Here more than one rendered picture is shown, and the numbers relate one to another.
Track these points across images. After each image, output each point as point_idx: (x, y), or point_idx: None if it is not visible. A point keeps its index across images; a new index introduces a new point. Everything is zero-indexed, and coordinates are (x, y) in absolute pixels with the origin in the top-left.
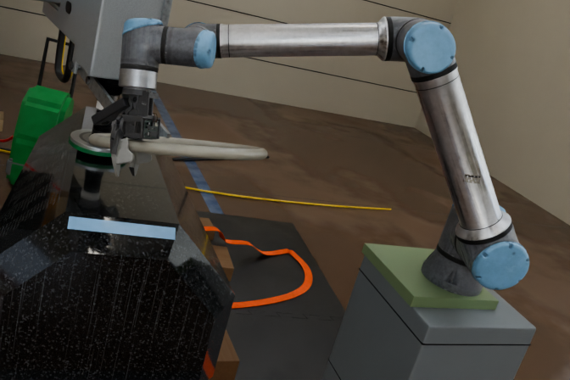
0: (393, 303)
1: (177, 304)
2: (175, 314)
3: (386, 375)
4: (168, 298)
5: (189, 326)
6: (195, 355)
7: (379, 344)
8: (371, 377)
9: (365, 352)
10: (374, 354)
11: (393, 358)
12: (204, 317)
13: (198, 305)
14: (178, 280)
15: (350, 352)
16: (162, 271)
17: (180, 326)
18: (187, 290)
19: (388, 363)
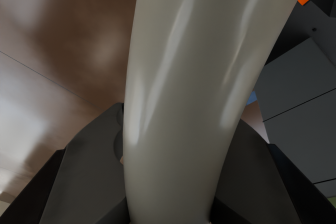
0: (330, 185)
1: None
2: None
3: (290, 145)
4: None
5: None
6: None
7: (313, 149)
8: (299, 129)
9: (319, 130)
10: (311, 140)
11: (294, 158)
12: (324, 8)
13: (327, 5)
14: None
15: (332, 113)
16: None
17: None
18: None
19: (295, 152)
